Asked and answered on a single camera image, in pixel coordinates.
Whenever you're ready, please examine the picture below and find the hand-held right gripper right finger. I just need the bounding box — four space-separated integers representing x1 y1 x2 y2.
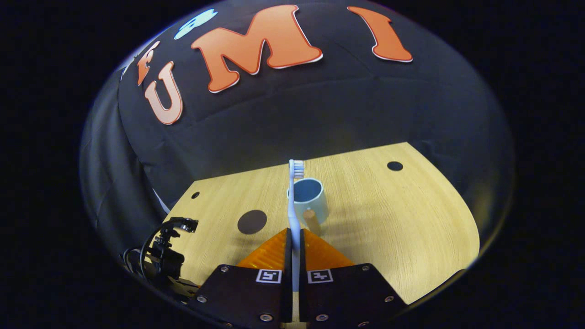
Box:
299 228 408 329

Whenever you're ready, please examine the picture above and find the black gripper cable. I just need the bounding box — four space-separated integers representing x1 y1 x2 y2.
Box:
139 221 184 280

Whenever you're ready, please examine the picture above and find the light blue cup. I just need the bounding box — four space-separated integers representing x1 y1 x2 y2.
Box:
287 178 330 237

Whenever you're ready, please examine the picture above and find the dark brown round coaster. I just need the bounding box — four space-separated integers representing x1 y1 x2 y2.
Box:
237 210 268 235

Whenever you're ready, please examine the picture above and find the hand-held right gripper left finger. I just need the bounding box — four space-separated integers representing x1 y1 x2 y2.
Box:
187 228 293 329

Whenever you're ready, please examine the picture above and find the white toothbrush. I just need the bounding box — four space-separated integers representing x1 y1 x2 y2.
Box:
287 159 306 293

